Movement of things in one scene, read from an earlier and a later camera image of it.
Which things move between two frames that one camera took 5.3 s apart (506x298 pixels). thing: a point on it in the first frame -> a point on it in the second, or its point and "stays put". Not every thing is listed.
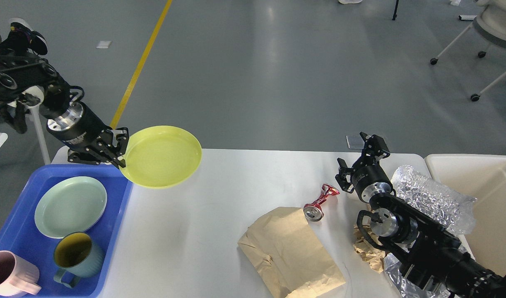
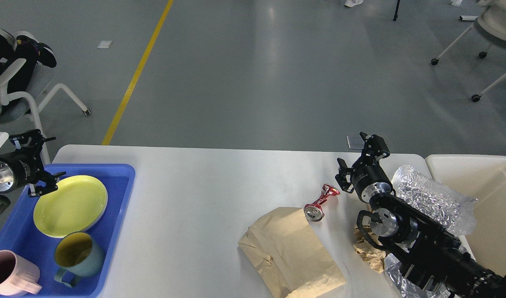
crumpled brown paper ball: x=372 y=254 stays put
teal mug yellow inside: x=76 y=253 stays put
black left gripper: x=84 y=134 -> x=8 y=171
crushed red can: x=313 y=211 stays put
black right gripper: x=371 y=180 stays put
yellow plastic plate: x=160 y=157 -> x=77 y=204
